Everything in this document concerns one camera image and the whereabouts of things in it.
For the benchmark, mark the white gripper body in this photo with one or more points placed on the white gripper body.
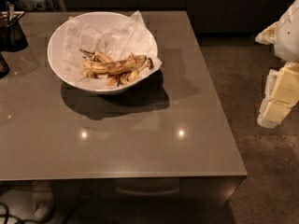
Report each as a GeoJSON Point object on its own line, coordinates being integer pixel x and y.
{"type": "Point", "coordinates": [288, 34]}

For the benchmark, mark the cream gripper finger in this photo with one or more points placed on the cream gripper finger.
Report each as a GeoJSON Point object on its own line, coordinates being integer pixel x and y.
{"type": "Point", "coordinates": [267, 36]}
{"type": "Point", "coordinates": [281, 94]}

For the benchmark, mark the ripe spotted banana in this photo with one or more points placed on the ripe spotted banana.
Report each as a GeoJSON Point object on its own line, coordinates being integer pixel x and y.
{"type": "Point", "coordinates": [114, 68]}

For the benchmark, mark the white robot base under table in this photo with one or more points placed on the white robot base under table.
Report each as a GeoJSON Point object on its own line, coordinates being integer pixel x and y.
{"type": "Point", "coordinates": [33, 200]}

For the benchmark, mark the brown banana peel pieces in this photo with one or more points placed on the brown banana peel pieces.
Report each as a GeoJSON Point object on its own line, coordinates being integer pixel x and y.
{"type": "Point", "coordinates": [122, 79]}

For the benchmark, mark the white ceramic bowl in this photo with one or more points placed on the white ceramic bowl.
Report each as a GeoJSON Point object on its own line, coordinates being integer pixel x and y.
{"type": "Point", "coordinates": [114, 34]}

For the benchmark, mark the white paper liner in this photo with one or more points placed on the white paper liner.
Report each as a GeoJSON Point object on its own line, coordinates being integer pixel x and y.
{"type": "Point", "coordinates": [106, 52]}

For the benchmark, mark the dark glass utensil holder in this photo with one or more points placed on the dark glass utensil holder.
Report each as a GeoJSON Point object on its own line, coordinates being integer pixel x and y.
{"type": "Point", "coordinates": [12, 38]}

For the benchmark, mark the dark round object at edge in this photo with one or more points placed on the dark round object at edge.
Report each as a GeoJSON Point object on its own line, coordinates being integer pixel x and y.
{"type": "Point", "coordinates": [4, 69]}

